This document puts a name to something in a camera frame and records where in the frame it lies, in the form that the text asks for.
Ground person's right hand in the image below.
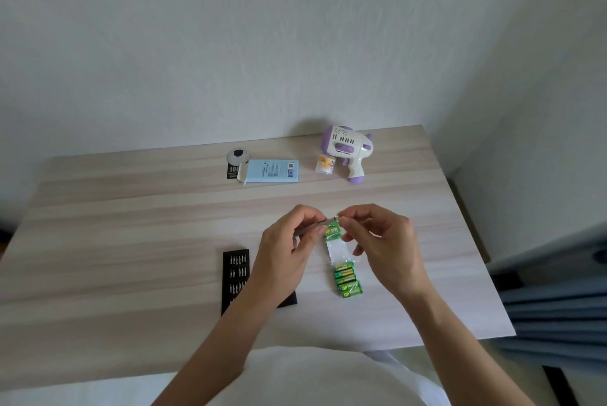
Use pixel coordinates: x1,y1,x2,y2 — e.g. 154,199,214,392
339,204,430,303

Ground person's left hand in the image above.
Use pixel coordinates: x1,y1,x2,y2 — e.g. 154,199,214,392
247,204,329,301

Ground silver precision screwdriver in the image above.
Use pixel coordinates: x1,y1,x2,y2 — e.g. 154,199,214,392
293,215,340,239

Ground person's left forearm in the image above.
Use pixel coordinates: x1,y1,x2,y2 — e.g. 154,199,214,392
163,283,297,406

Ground person's right forearm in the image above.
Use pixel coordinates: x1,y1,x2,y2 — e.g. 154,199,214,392
393,283,537,406

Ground green battery pack clear wrap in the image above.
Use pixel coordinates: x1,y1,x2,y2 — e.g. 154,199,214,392
323,225,364,299

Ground light blue cardboard box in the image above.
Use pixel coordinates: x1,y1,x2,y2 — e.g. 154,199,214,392
236,159,300,185

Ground rows of silver screwdriver bits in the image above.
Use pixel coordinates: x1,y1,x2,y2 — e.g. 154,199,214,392
229,253,250,298

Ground white purple toy bubble gun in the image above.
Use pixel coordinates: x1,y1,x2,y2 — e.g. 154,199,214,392
322,124,375,184

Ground black screwdriver bit tray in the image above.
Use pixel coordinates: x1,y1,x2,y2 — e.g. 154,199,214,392
221,249,298,317

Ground black card with round disc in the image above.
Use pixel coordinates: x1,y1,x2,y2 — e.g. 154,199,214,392
226,148,251,180

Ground blue fabric curtain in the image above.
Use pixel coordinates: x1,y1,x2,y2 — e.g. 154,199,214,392
488,273,607,375

